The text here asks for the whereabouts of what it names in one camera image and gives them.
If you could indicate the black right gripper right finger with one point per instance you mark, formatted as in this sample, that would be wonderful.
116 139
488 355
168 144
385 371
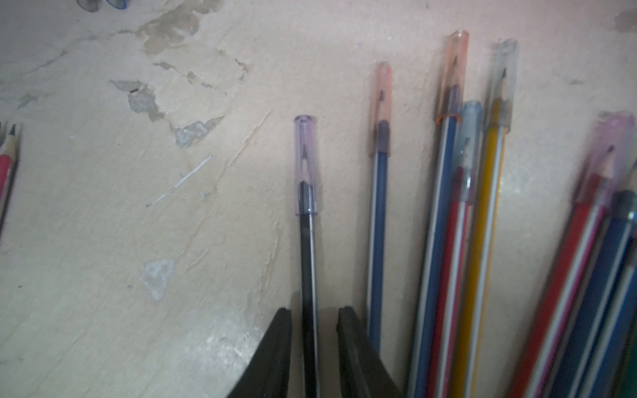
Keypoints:
362 373

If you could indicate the red pencil purple cap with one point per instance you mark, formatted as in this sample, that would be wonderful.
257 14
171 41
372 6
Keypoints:
605 165

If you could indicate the blue pencil orange cap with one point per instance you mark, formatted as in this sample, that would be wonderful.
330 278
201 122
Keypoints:
447 119

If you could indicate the blue pencil pink cap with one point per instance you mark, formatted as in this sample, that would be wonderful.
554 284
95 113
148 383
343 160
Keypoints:
381 128

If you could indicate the blue pencil violet cap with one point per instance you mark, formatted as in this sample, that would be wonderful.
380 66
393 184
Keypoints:
610 305

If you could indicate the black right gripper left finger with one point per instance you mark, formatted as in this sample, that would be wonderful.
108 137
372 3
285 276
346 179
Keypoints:
268 372

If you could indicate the yellow striped pencil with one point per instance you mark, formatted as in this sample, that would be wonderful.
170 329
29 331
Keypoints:
497 125

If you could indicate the black striped pencil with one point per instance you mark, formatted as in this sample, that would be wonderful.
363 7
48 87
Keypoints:
306 210
5 199

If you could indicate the green pencil yellow cap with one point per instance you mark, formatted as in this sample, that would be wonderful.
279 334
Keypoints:
626 383

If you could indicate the red pencil blue cap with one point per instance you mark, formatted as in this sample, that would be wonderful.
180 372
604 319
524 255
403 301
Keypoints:
463 176

